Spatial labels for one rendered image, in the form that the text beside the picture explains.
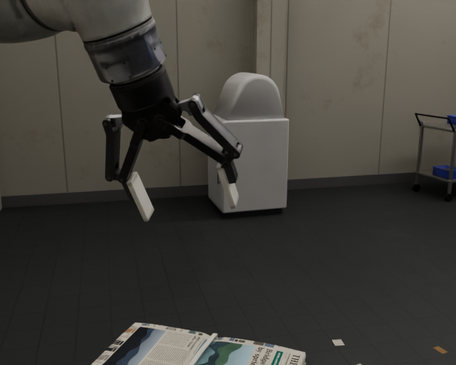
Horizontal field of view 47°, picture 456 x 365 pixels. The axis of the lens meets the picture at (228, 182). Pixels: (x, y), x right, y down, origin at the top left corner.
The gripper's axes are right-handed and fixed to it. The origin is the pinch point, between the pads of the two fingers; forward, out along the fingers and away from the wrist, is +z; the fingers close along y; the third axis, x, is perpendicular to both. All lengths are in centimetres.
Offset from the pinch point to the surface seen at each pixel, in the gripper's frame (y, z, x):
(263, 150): -89, 183, 372
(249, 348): -3.6, 40.0, 8.1
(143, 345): -23.4, 34.1, 5.1
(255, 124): -90, 158, 377
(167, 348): -18.7, 35.4, 5.2
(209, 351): -10.7, 37.6, 5.9
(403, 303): 18, 222, 198
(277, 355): 1.9, 41.1, 6.9
